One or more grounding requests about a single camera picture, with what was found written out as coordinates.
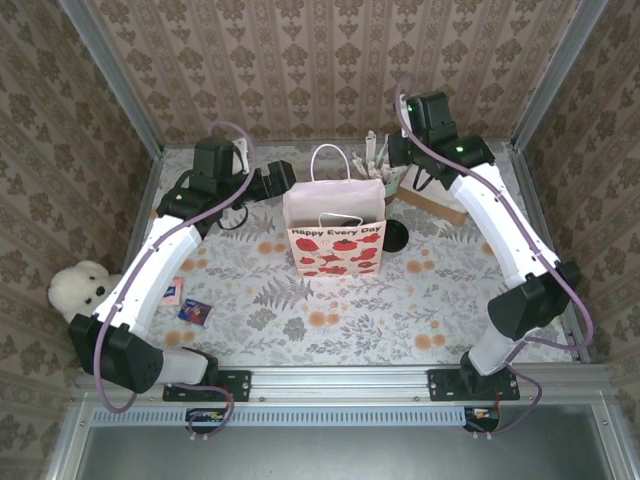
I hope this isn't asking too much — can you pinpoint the aluminium frame post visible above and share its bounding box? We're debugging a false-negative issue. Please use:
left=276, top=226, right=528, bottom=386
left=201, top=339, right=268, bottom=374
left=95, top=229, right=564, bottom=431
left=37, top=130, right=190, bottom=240
left=58, top=0, right=166, bottom=157
left=510, top=0, right=609, bottom=151

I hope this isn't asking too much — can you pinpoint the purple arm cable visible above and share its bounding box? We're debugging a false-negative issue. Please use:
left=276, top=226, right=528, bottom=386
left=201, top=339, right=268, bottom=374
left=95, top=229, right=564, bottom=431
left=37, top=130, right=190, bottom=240
left=394, top=74, right=596, bottom=437
left=94, top=120, right=256, bottom=444

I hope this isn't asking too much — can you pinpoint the aluminium table back rail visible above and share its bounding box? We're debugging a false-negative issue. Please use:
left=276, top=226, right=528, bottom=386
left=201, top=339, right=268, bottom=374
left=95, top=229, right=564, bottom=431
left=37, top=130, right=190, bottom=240
left=160, top=139, right=517, bottom=150

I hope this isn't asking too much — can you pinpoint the white red-printed paper gift bag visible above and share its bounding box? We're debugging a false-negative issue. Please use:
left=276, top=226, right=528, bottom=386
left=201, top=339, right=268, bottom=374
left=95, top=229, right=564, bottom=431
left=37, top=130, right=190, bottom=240
left=282, top=143, right=388, bottom=278

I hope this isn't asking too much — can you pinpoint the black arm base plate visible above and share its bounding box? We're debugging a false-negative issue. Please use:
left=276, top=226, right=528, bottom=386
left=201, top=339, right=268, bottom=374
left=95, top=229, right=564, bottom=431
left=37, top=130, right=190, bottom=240
left=163, top=368, right=252, bottom=403
left=427, top=368, right=520, bottom=403

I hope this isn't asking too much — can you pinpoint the white paper napkin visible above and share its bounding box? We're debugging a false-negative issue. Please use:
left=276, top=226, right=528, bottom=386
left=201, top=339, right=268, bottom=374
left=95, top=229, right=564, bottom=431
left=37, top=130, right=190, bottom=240
left=401, top=167, right=456, bottom=204

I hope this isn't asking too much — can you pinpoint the blue snack packet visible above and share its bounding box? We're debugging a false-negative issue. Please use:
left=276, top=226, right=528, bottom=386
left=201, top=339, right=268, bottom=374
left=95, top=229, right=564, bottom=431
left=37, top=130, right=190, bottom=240
left=178, top=298, right=211, bottom=329

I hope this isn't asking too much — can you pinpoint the aluminium mounting rail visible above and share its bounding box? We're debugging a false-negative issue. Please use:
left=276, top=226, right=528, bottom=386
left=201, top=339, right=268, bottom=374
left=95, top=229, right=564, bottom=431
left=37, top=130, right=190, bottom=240
left=74, top=363, right=615, bottom=403

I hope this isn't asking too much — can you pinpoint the grey metal panel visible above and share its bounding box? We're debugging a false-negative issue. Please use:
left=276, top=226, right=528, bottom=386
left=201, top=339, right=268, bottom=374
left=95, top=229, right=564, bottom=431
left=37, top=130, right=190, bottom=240
left=74, top=424, right=619, bottom=480

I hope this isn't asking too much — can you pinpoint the small black controller board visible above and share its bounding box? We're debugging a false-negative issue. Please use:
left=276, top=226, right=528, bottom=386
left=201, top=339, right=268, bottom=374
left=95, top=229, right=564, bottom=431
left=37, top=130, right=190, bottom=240
left=463, top=405, right=501, bottom=434
left=185, top=406, right=227, bottom=435

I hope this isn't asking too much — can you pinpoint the stack of black cup lids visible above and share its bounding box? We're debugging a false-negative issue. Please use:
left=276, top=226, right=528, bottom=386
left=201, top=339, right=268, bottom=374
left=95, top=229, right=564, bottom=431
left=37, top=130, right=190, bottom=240
left=383, top=218, right=410, bottom=253

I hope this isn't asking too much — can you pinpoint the mint green straw holder cup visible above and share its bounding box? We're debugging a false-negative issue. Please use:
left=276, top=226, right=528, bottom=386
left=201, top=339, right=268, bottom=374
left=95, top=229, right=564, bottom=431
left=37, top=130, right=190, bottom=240
left=382, top=169, right=404, bottom=206

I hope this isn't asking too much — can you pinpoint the grey slotted cable duct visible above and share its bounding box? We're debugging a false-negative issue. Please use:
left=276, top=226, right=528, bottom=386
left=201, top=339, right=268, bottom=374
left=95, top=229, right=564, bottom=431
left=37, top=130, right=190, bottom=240
left=92, top=405, right=496, bottom=427

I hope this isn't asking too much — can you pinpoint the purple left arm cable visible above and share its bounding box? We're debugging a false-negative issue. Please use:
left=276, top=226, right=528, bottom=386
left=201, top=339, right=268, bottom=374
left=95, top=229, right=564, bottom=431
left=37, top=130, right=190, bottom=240
left=94, top=120, right=256, bottom=444

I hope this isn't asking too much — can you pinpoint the white teddy bear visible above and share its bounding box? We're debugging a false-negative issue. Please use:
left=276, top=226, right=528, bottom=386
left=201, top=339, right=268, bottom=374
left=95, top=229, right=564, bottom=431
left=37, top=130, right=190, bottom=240
left=48, top=259, right=121, bottom=326

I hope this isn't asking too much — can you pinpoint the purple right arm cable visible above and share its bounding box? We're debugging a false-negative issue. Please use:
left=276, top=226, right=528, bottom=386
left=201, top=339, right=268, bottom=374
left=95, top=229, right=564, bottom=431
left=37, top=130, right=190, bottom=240
left=394, top=74, right=596, bottom=437

